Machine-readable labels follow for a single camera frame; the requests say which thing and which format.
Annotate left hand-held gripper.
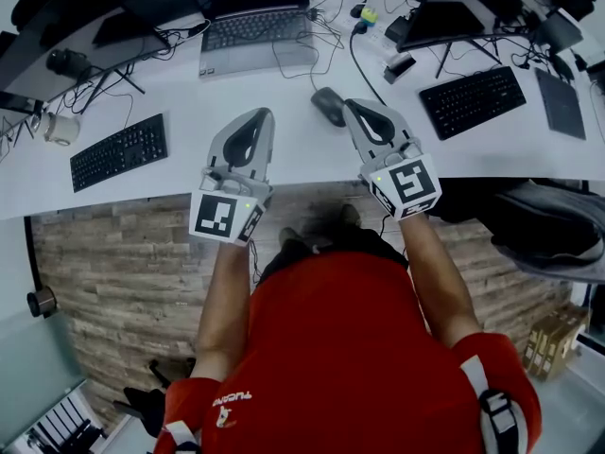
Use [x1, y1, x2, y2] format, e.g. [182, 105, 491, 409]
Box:
[188, 107, 277, 246]

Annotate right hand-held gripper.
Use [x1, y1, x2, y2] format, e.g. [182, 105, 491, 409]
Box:
[341, 97, 443, 221]

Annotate black computer mouse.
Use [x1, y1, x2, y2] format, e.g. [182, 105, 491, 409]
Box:
[310, 86, 349, 129]

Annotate person's right forearm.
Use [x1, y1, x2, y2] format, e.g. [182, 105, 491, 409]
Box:
[398, 211, 482, 350]

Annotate person's left forearm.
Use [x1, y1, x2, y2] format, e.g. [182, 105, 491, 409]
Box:
[195, 237, 252, 383]

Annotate black computer monitor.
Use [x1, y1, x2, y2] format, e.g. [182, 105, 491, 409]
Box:
[395, 0, 585, 79]
[0, 0, 205, 113]

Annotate small grey docking device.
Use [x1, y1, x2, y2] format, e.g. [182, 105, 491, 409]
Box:
[381, 52, 418, 86]

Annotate person's right shoe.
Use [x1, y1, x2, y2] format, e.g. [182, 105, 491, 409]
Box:
[338, 202, 364, 230]

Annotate white power strip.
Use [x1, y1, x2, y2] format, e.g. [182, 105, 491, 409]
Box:
[340, 3, 401, 52]

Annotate black power adapter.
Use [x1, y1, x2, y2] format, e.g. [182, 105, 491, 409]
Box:
[384, 14, 411, 44]

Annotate black keyboard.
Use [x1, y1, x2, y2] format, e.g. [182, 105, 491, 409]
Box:
[418, 65, 528, 142]
[69, 113, 170, 194]

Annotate person's black shorts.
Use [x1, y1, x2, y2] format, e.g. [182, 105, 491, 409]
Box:
[257, 224, 410, 284]

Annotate grey laptop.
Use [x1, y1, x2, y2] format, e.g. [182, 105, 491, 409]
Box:
[181, 0, 319, 80]

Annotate white mug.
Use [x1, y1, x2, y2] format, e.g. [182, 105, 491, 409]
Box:
[42, 110, 82, 148]

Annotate black flat notebook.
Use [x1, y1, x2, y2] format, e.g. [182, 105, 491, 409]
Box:
[534, 66, 588, 142]

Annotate office chair with grey jacket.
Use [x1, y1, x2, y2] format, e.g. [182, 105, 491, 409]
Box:
[427, 176, 605, 285]

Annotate person's red shirt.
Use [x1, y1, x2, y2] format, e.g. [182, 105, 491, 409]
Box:
[153, 251, 544, 454]

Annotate round metal door stop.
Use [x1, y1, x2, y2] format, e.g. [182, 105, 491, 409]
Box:
[26, 285, 59, 320]

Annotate brown cardboard boxes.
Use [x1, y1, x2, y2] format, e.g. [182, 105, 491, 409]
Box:
[521, 303, 591, 381]

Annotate black mouse cable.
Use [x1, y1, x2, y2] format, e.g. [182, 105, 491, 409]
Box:
[348, 21, 388, 107]

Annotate white grey shoulder strap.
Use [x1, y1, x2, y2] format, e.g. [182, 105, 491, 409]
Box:
[162, 419, 201, 454]
[459, 354, 524, 454]

